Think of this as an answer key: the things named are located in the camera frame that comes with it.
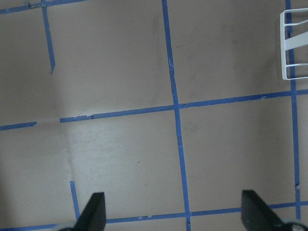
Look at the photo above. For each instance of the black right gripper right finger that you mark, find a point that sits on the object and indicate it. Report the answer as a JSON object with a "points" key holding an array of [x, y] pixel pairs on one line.
{"points": [[256, 215]]}

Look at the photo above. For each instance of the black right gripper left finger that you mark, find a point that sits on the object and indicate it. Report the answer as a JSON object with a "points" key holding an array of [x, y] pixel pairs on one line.
{"points": [[93, 217]]}

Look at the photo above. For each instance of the white wire cup rack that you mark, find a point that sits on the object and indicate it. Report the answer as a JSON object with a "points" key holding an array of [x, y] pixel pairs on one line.
{"points": [[294, 43]]}

